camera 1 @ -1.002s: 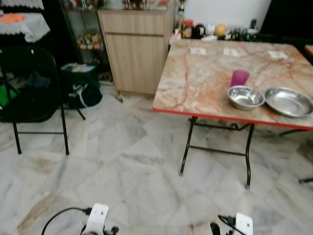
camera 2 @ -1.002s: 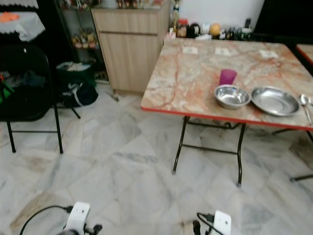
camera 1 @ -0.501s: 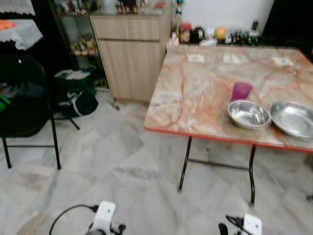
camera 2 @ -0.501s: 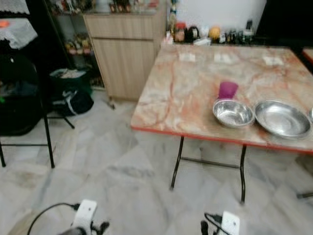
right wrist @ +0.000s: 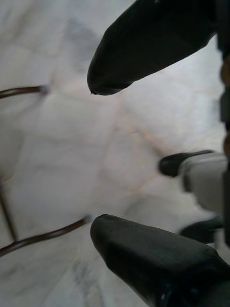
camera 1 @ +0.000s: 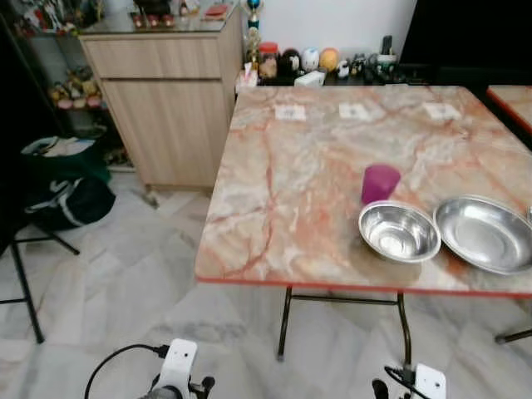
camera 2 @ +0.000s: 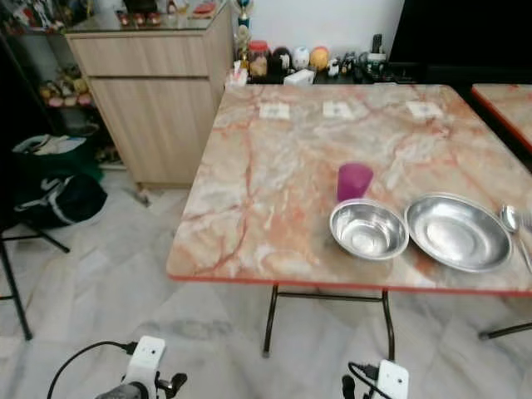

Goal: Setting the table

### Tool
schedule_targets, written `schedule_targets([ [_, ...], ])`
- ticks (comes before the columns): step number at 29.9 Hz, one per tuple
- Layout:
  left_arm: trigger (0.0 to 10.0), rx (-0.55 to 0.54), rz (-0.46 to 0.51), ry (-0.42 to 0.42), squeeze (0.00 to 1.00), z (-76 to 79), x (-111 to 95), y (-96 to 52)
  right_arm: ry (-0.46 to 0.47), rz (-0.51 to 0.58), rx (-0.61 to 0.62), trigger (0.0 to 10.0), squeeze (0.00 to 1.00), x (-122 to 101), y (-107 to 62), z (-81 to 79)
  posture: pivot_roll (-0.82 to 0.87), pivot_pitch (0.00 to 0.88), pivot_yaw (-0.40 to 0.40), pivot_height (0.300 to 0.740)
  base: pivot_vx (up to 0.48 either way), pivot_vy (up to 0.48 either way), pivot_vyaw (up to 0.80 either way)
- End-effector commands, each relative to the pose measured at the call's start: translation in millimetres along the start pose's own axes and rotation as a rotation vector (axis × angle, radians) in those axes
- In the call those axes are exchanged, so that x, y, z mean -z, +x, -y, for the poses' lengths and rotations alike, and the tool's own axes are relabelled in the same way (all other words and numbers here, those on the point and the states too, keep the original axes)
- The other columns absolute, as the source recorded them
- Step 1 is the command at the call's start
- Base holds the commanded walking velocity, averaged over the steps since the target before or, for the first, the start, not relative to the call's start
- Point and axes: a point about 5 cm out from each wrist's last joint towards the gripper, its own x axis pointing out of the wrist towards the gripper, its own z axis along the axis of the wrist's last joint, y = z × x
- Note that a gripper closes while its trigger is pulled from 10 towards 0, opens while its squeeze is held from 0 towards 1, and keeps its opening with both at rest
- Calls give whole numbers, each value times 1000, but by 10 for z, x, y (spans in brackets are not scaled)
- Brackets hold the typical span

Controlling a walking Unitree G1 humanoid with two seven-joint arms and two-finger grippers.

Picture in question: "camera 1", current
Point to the marble folding table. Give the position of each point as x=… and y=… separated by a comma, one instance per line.
x=299, y=183

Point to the white small box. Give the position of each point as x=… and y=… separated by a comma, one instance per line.
x=309, y=79

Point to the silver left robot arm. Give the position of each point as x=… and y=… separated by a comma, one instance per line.
x=160, y=393

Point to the gold trophy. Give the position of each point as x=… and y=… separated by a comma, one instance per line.
x=253, y=25

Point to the white round figurine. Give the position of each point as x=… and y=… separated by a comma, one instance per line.
x=310, y=59

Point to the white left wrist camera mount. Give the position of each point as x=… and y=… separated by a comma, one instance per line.
x=178, y=363

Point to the small steel bowl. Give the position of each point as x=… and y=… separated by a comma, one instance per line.
x=399, y=233

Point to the white paper card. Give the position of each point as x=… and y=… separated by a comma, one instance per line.
x=360, y=110
x=290, y=112
x=441, y=110

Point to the black round figurine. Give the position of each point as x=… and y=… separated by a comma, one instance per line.
x=290, y=61

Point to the marble table with red edge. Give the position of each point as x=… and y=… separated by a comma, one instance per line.
x=515, y=101

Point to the orange round figurine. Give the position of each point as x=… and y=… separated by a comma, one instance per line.
x=329, y=59

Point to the white mug with remote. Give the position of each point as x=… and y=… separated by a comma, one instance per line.
x=386, y=56

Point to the large steel plate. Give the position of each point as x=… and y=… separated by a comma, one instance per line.
x=485, y=235

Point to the black television screen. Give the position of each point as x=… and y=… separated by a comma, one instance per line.
x=465, y=33

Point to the jar with red lid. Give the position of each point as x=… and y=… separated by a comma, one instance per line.
x=268, y=61

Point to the black chair leg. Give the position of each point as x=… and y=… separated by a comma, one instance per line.
x=515, y=335

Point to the purple plastic cup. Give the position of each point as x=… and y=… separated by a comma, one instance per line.
x=380, y=183

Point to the wooden cabinet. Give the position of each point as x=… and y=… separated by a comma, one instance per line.
x=166, y=108

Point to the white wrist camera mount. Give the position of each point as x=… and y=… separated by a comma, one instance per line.
x=178, y=363
x=431, y=382

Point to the black metal stand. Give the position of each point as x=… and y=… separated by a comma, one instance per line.
x=25, y=283

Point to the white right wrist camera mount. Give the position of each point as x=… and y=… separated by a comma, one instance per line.
x=431, y=382

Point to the glass shelf with figurines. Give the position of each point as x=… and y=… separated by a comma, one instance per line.
x=58, y=83

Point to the dark green sports bag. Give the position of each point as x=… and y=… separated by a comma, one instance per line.
x=66, y=195

